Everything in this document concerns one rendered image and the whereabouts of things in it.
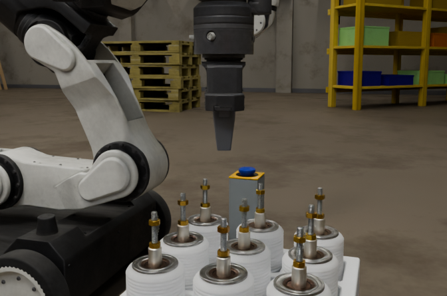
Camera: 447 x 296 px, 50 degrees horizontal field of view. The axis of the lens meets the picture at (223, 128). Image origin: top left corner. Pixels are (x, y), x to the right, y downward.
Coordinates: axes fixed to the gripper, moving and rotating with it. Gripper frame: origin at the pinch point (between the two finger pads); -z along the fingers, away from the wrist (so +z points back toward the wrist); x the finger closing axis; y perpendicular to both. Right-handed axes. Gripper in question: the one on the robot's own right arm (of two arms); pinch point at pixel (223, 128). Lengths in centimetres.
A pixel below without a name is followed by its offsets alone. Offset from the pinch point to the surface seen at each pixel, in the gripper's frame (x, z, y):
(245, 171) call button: 38.8, -15.6, -6.7
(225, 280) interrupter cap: -2.9, -22.7, -0.3
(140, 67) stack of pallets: 516, 2, 79
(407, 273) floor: 53, -48, -53
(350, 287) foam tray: 8.9, -30.1, -23.3
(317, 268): 2.3, -23.4, -15.5
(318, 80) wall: 858, -27, -220
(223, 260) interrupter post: -1.2, -20.3, 0.0
